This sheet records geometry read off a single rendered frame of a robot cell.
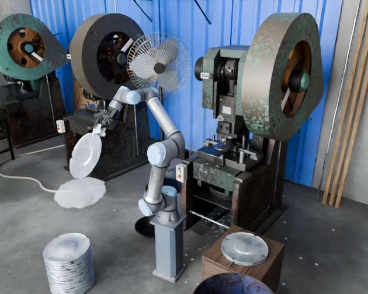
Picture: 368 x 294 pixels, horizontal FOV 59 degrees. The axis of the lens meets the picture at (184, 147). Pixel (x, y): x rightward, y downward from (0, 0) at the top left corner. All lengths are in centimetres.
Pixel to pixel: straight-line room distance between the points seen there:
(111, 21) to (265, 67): 178
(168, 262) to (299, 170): 193
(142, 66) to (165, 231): 146
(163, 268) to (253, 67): 147
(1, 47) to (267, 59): 346
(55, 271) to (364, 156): 280
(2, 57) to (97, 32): 175
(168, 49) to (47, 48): 235
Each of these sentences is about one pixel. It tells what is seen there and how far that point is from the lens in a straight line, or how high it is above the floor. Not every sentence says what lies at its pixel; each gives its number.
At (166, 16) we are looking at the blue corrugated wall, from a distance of 435.
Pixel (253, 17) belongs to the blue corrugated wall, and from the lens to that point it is 363.
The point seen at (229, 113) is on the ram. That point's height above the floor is 104.
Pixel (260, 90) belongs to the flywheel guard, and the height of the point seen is 133.
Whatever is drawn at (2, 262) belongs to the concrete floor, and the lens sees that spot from 294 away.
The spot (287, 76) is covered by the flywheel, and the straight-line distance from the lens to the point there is 224.
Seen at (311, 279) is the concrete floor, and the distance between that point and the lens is 264.
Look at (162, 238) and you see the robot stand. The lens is 228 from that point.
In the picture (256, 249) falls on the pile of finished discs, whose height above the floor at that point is 37.
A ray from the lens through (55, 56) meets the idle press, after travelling 501.
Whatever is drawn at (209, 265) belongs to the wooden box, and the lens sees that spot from 214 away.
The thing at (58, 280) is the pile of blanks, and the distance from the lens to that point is 238.
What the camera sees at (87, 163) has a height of 92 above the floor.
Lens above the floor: 173
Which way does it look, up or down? 22 degrees down
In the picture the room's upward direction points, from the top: straight up
